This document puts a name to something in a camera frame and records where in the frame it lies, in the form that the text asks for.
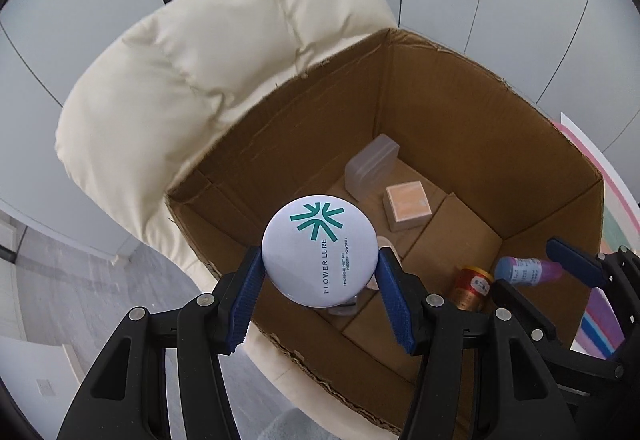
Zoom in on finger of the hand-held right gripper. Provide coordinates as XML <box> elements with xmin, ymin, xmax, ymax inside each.
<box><xmin>545</xmin><ymin>237</ymin><xmax>611</xmax><ymax>291</ymax></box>
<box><xmin>492</xmin><ymin>280</ymin><xmax>558</xmax><ymax>346</ymax></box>

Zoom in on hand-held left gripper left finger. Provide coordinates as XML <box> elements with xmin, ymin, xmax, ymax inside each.
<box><xmin>55</xmin><ymin>250</ymin><xmax>266</xmax><ymax>440</ymax></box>

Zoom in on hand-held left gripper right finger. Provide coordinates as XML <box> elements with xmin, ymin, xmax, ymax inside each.
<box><xmin>375</xmin><ymin>247</ymin><xmax>566</xmax><ymax>440</ymax></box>

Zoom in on small blue purple bottle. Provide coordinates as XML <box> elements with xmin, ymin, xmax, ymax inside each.
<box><xmin>494</xmin><ymin>256</ymin><xmax>565</xmax><ymax>288</ymax></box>

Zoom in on red metal can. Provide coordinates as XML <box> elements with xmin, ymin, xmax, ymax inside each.
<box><xmin>447</xmin><ymin>266</ymin><xmax>496</xmax><ymax>313</ymax></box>

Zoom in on tan round sponge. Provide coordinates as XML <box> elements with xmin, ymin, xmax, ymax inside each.
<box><xmin>367</xmin><ymin>235</ymin><xmax>401</xmax><ymax>293</ymax></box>

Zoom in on white round powder compact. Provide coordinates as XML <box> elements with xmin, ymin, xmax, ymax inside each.
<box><xmin>261</xmin><ymin>194</ymin><xmax>380</xmax><ymax>307</ymax></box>

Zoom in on white square box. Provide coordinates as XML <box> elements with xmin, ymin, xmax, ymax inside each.
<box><xmin>382</xmin><ymin>180</ymin><xmax>433</xmax><ymax>233</ymax></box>

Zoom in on brown cardboard box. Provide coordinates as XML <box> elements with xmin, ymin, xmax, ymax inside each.
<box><xmin>164</xmin><ymin>26</ymin><xmax>606</xmax><ymax>440</ymax></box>

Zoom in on striped colourful cloth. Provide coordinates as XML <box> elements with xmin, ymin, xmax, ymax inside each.
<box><xmin>575</xmin><ymin>122</ymin><xmax>640</xmax><ymax>356</ymax></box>

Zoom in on cream padded armchair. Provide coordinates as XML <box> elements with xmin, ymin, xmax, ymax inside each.
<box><xmin>54</xmin><ymin>0</ymin><xmax>406</xmax><ymax>433</ymax></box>

